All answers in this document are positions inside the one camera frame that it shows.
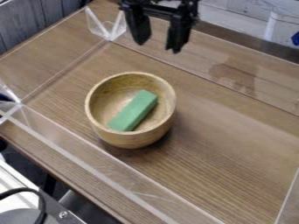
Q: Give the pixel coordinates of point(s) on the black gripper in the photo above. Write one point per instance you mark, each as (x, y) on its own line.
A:
(183, 15)

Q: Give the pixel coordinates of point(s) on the green rectangular block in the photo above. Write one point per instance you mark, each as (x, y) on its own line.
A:
(133, 112)

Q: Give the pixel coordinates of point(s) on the brown wooden bowl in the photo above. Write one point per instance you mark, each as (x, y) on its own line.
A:
(112, 94)

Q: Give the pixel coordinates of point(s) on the grey metal stand base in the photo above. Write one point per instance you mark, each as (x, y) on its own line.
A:
(33, 215)

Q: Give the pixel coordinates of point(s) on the clear acrylic corner bracket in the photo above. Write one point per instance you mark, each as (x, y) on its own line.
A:
(106, 30)

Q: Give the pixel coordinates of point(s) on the clear acrylic left bracket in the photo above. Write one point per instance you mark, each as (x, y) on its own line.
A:
(9, 102)

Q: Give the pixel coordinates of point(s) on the clear acrylic front wall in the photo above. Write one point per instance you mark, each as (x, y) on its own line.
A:
(132, 197)

